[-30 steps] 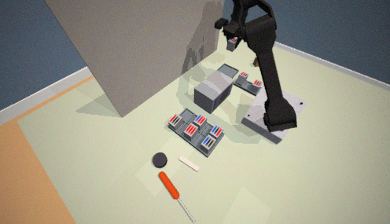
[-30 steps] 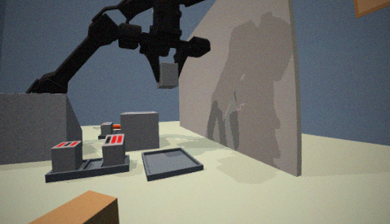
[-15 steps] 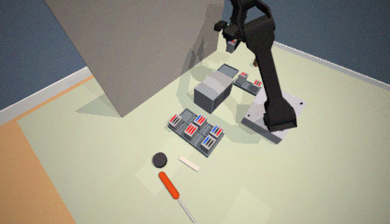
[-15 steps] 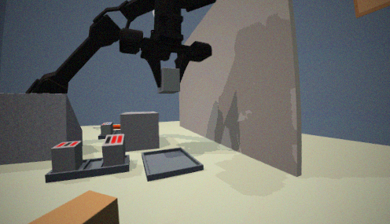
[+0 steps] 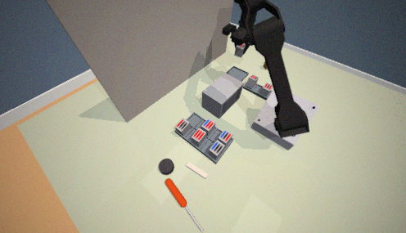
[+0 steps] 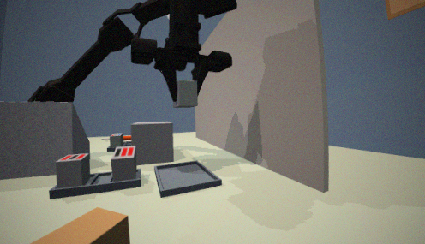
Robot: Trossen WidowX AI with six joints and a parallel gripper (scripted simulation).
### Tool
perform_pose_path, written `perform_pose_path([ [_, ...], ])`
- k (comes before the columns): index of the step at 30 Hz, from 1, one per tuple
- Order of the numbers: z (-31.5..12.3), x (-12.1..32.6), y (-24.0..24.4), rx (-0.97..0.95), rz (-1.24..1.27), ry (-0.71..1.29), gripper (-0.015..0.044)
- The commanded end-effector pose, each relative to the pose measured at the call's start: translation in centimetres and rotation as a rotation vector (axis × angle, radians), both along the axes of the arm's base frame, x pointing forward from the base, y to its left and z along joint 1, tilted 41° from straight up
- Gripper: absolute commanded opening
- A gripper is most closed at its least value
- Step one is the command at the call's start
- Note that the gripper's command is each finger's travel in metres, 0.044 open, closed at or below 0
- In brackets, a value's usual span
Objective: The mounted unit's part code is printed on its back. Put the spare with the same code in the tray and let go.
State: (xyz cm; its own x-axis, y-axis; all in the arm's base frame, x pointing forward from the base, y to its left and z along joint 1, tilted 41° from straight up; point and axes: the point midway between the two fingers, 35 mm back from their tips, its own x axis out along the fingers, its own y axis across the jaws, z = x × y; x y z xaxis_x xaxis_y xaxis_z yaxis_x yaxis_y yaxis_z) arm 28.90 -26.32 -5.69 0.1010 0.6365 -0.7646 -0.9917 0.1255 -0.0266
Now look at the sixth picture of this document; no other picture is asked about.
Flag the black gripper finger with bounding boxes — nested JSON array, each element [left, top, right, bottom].
[[153, 57, 177, 102], [191, 62, 215, 97]]

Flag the grey flat panel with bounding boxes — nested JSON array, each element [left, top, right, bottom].
[[195, 0, 329, 193]]

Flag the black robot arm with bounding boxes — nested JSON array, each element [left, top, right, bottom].
[[27, 0, 237, 103]]

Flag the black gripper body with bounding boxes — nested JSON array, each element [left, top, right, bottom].
[[131, 15, 232, 72]]

